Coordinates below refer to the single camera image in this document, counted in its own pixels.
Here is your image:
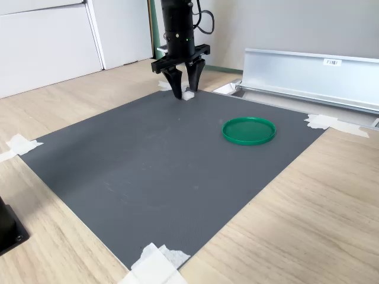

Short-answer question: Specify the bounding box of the round green lid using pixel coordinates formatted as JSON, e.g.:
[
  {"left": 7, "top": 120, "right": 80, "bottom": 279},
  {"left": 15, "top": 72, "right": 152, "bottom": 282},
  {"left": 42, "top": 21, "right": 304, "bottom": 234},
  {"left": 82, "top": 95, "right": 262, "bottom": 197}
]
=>
[{"left": 221, "top": 117, "right": 277, "bottom": 146}]

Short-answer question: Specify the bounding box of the white tape piece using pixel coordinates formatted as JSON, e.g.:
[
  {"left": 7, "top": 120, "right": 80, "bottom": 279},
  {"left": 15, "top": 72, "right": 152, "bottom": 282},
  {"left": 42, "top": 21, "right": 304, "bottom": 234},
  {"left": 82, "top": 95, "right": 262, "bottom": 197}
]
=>
[
  {"left": 117, "top": 242, "right": 192, "bottom": 284},
  {"left": 158, "top": 79, "right": 192, "bottom": 92},
  {"left": 0, "top": 133, "right": 44, "bottom": 163},
  {"left": 304, "top": 114, "right": 370, "bottom": 139}
]

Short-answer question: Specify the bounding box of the white partition panel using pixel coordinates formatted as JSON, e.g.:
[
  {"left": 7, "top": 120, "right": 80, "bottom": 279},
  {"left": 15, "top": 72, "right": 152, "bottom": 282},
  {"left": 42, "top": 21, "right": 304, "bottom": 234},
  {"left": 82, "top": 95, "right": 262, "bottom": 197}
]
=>
[
  {"left": 85, "top": 0, "right": 155, "bottom": 71},
  {"left": 0, "top": 0, "right": 105, "bottom": 100}
]

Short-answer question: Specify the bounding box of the grey partition panel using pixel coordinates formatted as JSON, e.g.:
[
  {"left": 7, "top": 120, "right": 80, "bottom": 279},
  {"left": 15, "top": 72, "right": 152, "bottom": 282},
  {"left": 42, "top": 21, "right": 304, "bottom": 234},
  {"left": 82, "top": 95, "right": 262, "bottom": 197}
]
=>
[{"left": 149, "top": 0, "right": 379, "bottom": 78}]

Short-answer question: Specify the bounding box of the dark grey mat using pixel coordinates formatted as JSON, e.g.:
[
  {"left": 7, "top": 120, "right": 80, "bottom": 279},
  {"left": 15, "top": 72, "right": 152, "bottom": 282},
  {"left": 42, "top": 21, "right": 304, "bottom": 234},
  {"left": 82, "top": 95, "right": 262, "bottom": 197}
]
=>
[{"left": 20, "top": 89, "right": 332, "bottom": 270}]

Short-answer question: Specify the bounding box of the silver cable duct tray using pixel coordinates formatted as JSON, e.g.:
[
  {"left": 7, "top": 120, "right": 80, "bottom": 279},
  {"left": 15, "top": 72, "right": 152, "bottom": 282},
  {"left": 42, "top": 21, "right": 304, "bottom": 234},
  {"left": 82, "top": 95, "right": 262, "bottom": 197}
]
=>
[{"left": 212, "top": 79, "right": 379, "bottom": 131}]

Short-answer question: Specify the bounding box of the black camera cable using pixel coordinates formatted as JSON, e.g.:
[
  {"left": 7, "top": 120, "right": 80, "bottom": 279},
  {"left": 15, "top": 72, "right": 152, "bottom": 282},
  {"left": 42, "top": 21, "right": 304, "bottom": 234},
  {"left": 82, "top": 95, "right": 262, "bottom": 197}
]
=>
[{"left": 191, "top": 0, "right": 215, "bottom": 36}]

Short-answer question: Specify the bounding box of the silver cable duct flap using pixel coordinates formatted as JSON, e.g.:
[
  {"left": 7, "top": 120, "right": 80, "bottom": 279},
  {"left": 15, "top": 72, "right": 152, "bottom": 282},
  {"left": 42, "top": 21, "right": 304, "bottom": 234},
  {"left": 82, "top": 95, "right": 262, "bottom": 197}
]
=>
[{"left": 241, "top": 48, "right": 379, "bottom": 115}]

